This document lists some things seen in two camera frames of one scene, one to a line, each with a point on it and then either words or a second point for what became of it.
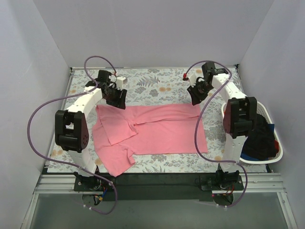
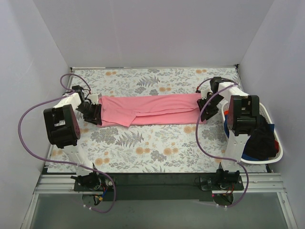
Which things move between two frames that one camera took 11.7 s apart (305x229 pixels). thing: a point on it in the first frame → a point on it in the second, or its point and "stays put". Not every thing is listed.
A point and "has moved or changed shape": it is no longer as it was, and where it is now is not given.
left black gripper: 116,96 → 96,113
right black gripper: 197,89 → 207,108
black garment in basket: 260,144 stays put
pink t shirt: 119,133 has moved or changed shape
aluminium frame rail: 252,182 stays put
